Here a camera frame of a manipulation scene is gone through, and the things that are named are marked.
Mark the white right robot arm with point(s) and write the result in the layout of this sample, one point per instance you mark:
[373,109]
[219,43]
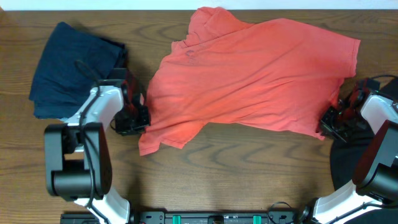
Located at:
[373,185]

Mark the orange polo shirt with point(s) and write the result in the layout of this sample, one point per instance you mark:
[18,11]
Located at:
[279,75]

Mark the light blue folded garment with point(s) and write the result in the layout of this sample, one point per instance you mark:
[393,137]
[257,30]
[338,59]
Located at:
[63,119]

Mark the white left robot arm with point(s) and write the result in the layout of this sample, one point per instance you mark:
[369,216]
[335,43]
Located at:
[77,161]

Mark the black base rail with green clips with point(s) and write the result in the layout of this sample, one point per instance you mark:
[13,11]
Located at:
[275,217]

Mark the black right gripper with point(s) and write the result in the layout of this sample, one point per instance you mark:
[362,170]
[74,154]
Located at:
[325,124]

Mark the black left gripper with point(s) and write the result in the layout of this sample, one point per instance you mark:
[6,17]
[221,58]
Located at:
[134,119]

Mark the folded navy blue garment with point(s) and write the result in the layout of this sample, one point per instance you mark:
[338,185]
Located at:
[66,70]

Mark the black garment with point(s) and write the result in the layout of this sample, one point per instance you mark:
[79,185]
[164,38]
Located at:
[343,160]

